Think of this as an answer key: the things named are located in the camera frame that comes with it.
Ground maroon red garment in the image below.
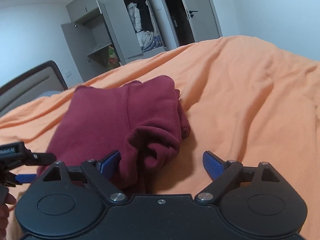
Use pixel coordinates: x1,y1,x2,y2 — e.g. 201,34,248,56
47,75,190,191

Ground pile of white blue clothes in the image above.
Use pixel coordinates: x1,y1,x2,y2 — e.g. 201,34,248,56
136,30,162,53

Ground dark hanging clothes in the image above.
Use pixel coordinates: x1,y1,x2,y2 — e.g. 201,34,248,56
137,0,155,32

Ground person's left hand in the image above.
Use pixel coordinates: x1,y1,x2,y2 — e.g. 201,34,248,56
0,193,17,239

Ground checkered blue white pillow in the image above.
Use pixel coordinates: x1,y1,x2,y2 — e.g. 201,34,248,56
36,90,61,99

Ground orange bed sheet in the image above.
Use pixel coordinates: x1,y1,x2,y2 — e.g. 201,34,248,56
0,35,320,240

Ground dark brown padded headboard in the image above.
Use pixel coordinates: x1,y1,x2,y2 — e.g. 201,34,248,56
1,60,68,116

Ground colourful bag in wardrobe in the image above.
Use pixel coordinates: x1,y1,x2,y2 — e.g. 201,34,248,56
108,45,120,69

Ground grey wardrobe with open doors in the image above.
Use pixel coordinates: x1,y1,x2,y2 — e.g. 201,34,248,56
61,0,166,80

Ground white hanging jacket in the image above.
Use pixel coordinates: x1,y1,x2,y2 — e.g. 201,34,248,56
127,2,142,33

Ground grey room door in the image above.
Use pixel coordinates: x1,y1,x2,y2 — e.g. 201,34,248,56
182,0,220,42

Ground white wall socket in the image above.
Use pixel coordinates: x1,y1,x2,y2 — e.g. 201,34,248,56
65,71,72,78

